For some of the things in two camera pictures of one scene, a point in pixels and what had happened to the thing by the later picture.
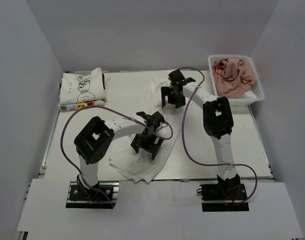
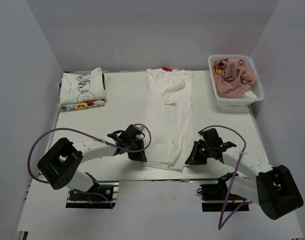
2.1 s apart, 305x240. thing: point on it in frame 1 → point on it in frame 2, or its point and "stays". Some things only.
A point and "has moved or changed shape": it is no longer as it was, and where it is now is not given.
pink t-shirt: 232,76 stays
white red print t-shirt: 139,165 has moved or changed shape
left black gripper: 156,147 → 139,156
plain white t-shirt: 249,94 stays
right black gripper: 165,91 → 194,158
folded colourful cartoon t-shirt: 76,106 stays
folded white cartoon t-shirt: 78,87 stays
